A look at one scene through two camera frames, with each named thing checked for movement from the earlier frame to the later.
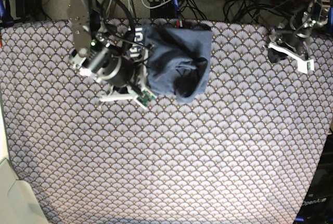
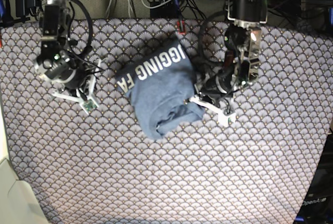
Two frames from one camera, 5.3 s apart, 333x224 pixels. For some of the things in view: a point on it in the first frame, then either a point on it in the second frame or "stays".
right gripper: (287, 43) to (210, 92)
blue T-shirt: (178, 60) to (159, 86)
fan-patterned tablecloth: (243, 151) stays
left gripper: (124, 73) to (83, 95)
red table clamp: (179, 24) stays
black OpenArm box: (317, 208) stays
